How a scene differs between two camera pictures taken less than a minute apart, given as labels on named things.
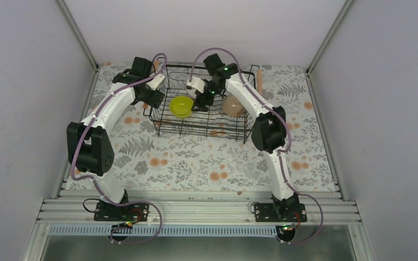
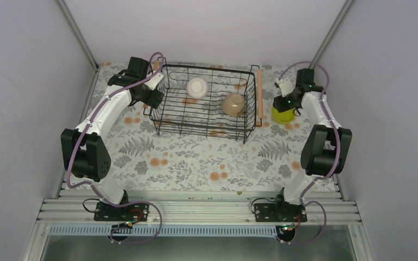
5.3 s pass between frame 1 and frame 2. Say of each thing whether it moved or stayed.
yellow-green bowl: moved
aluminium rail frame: stayed
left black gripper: stayed
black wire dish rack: stayed
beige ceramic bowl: stayed
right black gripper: moved
